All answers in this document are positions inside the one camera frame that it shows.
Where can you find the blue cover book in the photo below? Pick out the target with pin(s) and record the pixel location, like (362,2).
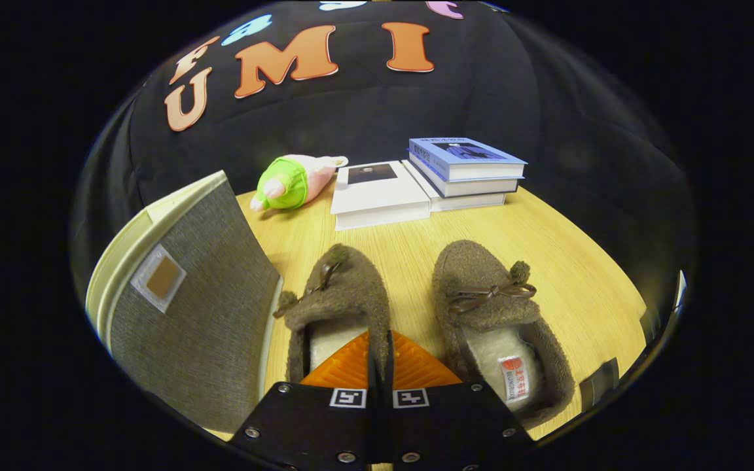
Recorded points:
(468,154)

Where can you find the brown fuzzy shoe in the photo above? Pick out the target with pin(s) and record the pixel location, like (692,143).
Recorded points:
(475,268)
(347,294)

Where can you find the white book with dark photo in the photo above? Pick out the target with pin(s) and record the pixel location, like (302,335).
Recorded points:
(377,193)

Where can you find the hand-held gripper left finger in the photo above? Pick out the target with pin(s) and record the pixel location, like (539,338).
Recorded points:
(311,425)

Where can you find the grey fabric storage box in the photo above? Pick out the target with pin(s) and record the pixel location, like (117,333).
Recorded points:
(207,327)

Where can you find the pink and green plush toy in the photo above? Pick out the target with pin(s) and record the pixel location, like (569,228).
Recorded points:
(285,186)

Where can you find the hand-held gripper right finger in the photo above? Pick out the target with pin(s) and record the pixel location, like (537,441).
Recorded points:
(449,425)

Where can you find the dark grey block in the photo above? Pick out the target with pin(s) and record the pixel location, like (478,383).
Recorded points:
(598,384)

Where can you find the plain white book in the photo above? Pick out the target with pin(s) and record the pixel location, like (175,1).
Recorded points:
(468,202)

